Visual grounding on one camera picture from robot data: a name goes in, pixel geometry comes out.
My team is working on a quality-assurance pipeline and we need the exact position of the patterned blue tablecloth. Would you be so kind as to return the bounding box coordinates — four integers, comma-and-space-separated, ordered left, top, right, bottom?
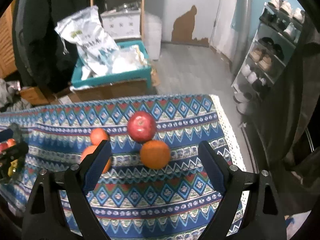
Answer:
1, 94, 245, 239

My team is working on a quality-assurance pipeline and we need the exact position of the white shoe rack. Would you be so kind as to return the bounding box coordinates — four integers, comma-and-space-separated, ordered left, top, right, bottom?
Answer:
232, 0, 305, 115

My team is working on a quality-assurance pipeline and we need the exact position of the brown cardboard piece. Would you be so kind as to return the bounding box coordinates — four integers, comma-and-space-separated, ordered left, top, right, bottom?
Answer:
56, 78, 148, 104

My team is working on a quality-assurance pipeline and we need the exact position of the small tangerine upper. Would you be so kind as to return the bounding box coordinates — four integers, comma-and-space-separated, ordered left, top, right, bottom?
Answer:
89, 128, 110, 145

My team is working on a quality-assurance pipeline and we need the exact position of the red apple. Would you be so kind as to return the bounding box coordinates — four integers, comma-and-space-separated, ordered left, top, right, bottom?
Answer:
127, 111, 156, 143

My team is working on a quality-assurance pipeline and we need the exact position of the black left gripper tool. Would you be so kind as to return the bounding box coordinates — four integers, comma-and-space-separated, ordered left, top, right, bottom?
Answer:
1, 123, 29, 184

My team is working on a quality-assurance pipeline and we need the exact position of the white printed rice bag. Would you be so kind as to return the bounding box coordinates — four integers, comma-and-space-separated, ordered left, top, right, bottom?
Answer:
55, 5, 119, 76

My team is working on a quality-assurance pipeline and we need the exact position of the teal cardboard box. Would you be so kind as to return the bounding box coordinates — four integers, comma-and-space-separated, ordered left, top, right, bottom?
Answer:
71, 40, 152, 89

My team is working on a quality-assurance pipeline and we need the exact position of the white patterned storage box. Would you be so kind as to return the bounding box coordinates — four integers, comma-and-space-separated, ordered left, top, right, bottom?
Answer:
100, 9, 140, 40

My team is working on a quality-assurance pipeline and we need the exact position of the white cylindrical bin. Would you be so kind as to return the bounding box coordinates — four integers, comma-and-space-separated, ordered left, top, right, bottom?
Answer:
144, 12, 162, 61

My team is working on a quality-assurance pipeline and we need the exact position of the glossy large orange left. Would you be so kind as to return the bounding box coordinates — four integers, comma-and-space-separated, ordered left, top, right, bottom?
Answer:
80, 145, 112, 173

